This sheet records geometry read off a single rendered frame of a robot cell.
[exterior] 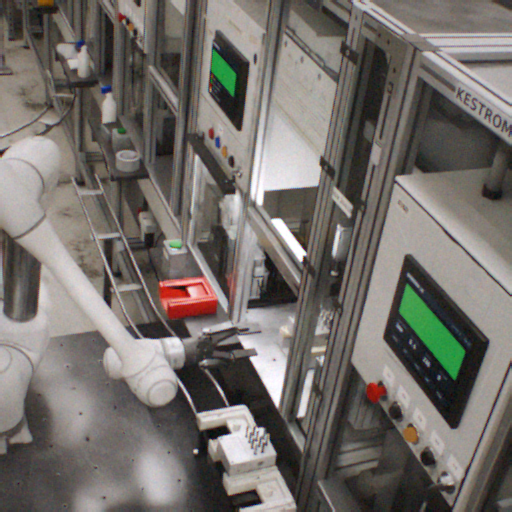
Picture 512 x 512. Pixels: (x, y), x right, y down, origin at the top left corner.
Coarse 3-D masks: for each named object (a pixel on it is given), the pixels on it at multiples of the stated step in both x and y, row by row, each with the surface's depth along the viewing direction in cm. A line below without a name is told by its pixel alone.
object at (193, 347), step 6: (186, 342) 217; (192, 342) 217; (198, 342) 218; (204, 342) 218; (210, 342) 220; (186, 348) 216; (192, 348) 216; (198, 348) 219; (186, 354) 215; (192, 354) 216; (198, 354) 220; (210, 354) 222; (186, 360) 216; (192, 360) 217; (198, 360) 221
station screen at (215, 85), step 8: (216, 48) 222; (224, 56) 217; (232, 64) 212; (216, 80) 225; (216, 88) 226; (224, 88) 220; (216, 96) 227; (224, 96) 221; (232, 96) 215; (224, 104) 222; (232, 104) 216; (224, 112) 222; (232, 112) 216
